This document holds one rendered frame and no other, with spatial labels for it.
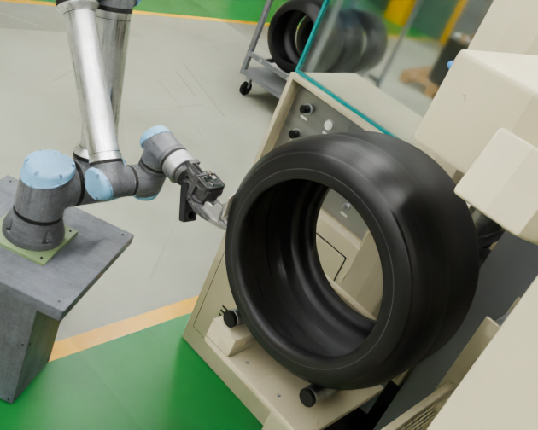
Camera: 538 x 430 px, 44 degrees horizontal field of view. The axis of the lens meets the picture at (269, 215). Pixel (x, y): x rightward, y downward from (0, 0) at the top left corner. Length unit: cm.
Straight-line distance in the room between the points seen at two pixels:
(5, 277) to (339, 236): 106
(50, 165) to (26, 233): 23
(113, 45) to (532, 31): 115
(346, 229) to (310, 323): 61
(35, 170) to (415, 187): 115
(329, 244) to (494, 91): 144
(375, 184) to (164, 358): 170
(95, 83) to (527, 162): 132
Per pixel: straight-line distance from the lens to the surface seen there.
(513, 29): 163
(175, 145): 188
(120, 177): 189
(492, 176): 86
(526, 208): 84
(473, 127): 98
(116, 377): 273
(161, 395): 272
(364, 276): 187
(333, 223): 232
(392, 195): 135
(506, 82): 96
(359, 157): 139
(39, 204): 211
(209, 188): 177
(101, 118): 190
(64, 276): 215
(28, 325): 230
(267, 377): 175
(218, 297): 274
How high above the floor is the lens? 194
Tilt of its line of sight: 28 degrees down
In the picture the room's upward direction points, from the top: 24 degrees clockwise
